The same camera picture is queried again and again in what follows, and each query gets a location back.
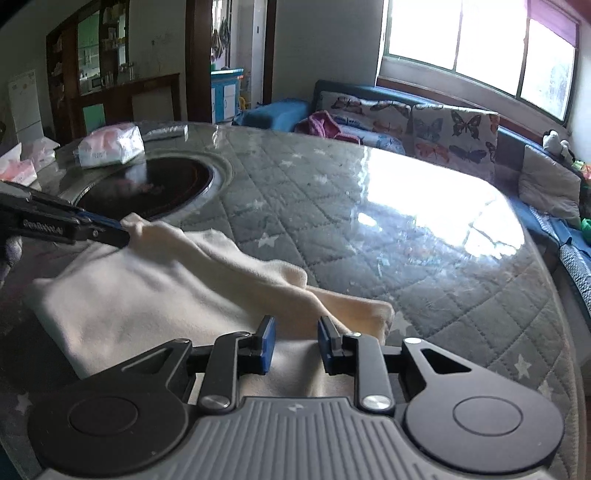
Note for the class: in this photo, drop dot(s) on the green bowl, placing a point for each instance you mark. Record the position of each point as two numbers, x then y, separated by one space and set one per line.
585 225

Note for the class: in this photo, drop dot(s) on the pink garment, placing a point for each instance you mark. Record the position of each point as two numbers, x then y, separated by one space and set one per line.
321 124

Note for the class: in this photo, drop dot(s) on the grey cushion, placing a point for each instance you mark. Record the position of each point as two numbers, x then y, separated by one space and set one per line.
549 184

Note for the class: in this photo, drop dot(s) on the blue sofa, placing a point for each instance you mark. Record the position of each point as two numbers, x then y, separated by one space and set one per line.
277 113

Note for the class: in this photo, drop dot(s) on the white refrigerator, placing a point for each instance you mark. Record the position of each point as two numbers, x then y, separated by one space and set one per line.
25 106

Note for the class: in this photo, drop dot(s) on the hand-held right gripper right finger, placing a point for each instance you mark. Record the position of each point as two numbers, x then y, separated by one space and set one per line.
327 346

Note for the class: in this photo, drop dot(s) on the cream knit garment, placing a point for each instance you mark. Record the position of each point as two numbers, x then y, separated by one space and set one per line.
161 286

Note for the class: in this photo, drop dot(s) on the blue white box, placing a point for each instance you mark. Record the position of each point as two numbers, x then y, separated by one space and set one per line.
226 94

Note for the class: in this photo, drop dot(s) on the green orange toy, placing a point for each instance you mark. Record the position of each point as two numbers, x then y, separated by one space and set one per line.
582 168

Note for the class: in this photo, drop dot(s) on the light blue printed blanket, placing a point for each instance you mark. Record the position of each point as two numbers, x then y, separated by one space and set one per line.
378 141

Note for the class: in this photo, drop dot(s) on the window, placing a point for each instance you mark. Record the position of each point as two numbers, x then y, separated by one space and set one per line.
461 32

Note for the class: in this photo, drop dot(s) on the blue patterned sofa cover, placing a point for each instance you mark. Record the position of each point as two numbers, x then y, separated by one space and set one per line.
575 258

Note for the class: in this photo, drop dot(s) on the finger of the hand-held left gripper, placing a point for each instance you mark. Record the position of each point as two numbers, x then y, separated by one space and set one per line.
104 221
108 236

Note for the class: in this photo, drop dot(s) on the small butterfly print cushion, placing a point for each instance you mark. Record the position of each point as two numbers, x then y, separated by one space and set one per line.
364 113

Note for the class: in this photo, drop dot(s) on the large butterfly print cushion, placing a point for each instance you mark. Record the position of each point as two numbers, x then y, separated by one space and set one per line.
452 134

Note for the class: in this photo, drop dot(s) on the pink white tissue pack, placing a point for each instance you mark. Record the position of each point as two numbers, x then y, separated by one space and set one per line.
44 152
111 145
18 168

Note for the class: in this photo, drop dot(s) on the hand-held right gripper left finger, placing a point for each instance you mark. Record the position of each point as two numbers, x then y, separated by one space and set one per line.
267 346

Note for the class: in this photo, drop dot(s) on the round black induction cooktop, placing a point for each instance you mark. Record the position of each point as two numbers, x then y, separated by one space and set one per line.
147 187

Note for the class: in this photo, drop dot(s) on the person's left hand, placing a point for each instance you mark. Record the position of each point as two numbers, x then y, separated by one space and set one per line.
10 254

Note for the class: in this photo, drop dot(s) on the dark wooden door frame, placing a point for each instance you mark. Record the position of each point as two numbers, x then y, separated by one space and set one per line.
198 60

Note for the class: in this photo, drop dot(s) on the white plush toy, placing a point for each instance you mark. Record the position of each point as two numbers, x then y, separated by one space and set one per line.
556 143

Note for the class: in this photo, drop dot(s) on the dark wooden cabinet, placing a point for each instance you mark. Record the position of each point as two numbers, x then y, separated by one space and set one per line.
115 97

